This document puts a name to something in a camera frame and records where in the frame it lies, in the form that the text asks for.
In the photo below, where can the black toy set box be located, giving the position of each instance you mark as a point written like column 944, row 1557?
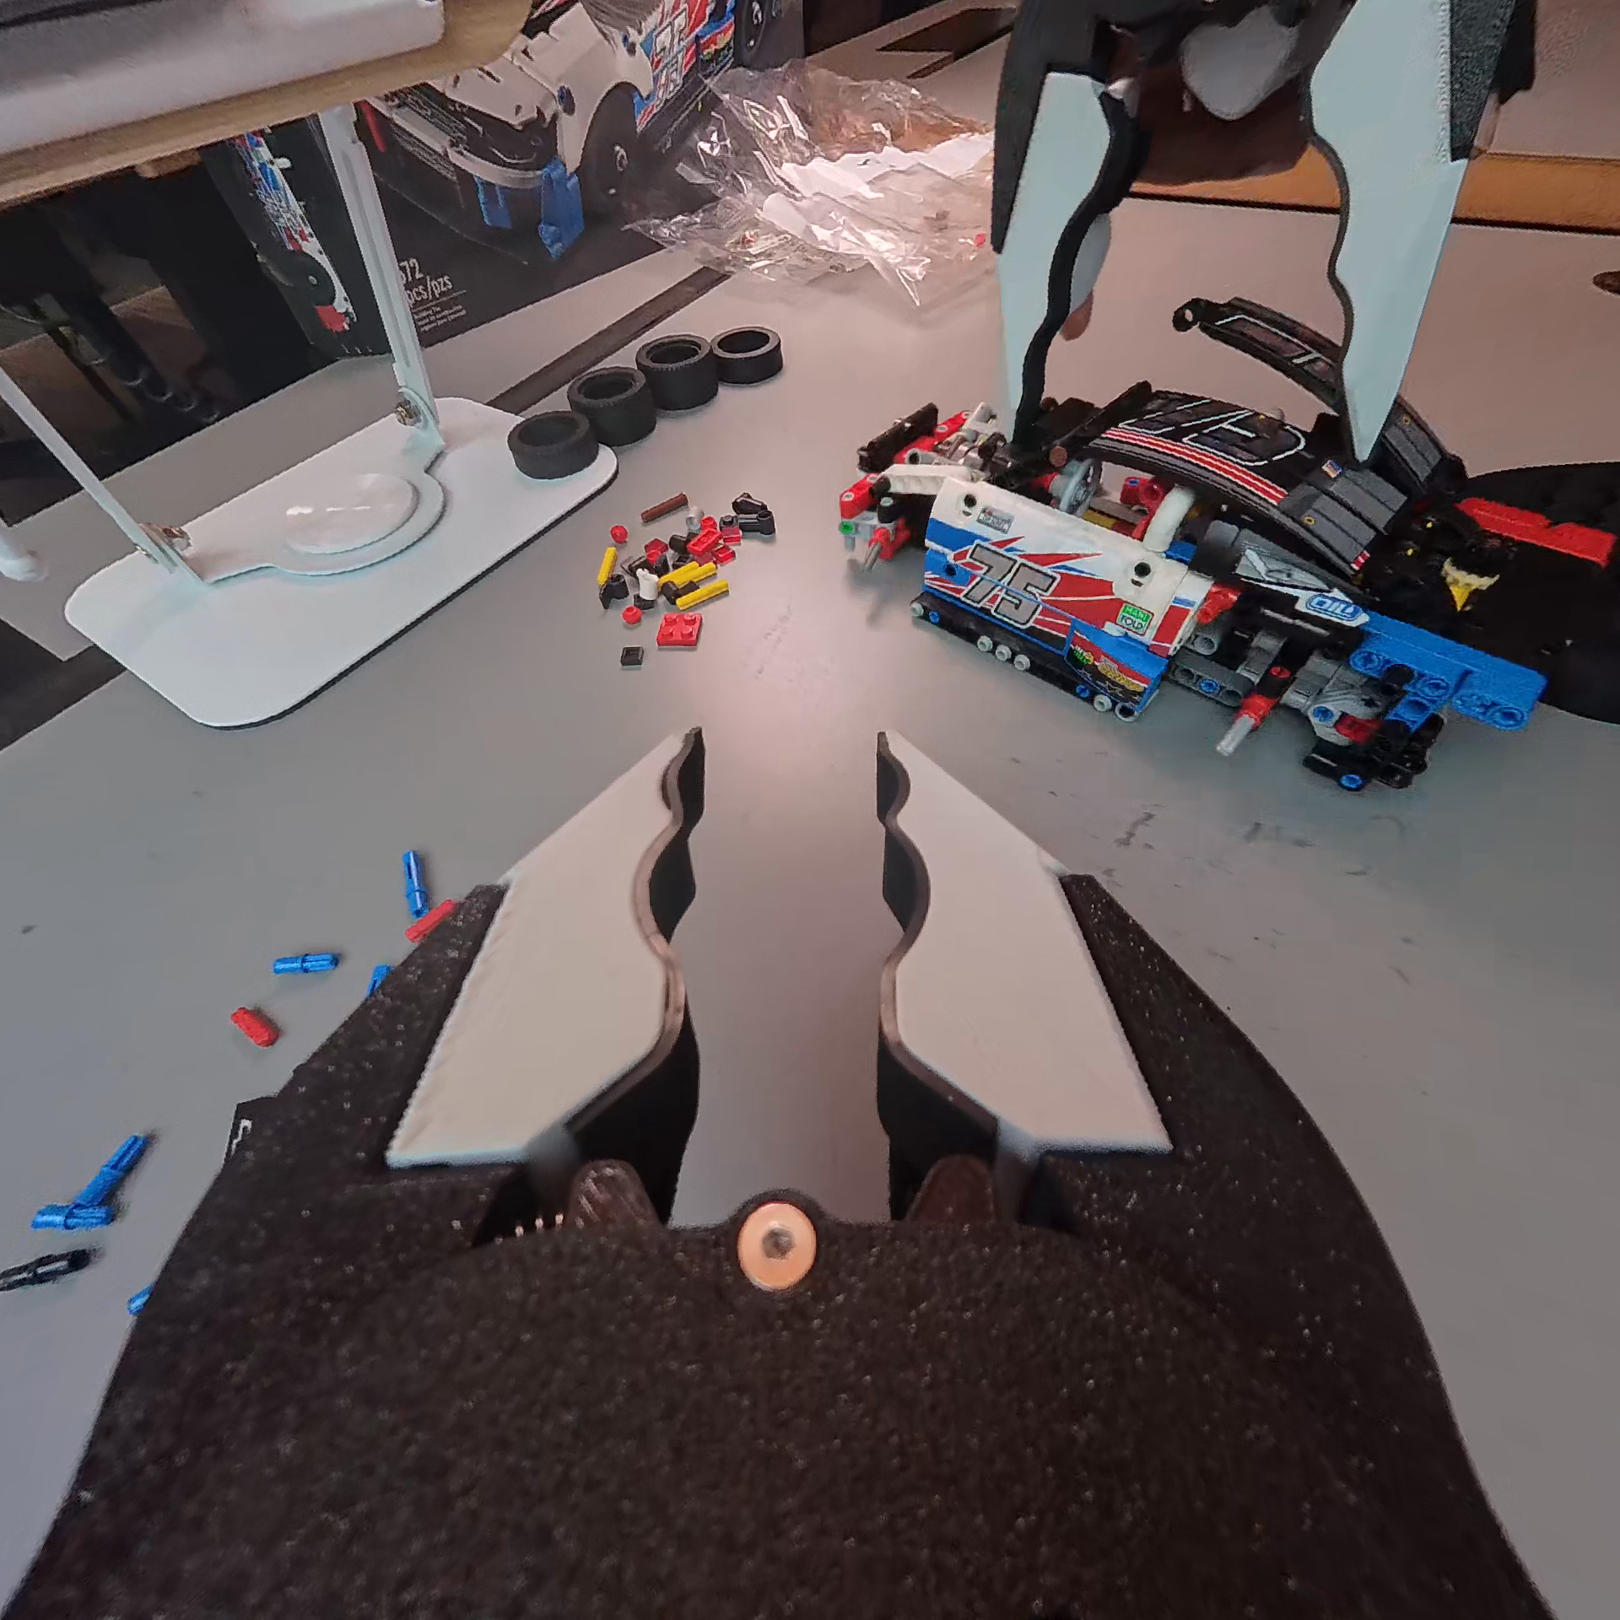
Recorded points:
column 445, row 265

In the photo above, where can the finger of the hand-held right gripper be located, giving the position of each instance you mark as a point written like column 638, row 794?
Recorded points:
column 1399, row 214
column 1038, row 214

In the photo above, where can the brick-built toy race car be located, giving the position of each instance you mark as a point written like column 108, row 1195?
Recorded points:
column 1075, row 594

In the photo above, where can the pile of small coloured bricks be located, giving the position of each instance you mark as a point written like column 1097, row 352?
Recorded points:
column 689, row 576

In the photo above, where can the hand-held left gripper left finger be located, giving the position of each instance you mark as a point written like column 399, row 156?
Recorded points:
column 544, row 1001

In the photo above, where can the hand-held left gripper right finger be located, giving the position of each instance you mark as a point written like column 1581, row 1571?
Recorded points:
column 1013, row 1001

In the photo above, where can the grey desk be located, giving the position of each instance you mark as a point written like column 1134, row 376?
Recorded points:
column 784, row 683

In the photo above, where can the pile of small connector pins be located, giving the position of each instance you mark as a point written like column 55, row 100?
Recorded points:
column 304, row 964

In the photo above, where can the black rubber toy tyre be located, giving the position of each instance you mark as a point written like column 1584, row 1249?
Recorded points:
column 667, row 379
column 602, row 412
column 539, row 450
column 734, row 365

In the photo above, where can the building instruction booklet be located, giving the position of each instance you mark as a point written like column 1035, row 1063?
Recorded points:
column 191, row 78

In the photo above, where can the white book stand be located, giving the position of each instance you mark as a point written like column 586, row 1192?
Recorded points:
column 255, row 633

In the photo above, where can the crumpled clear plastic bag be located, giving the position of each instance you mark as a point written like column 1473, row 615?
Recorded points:
column 824, row 178

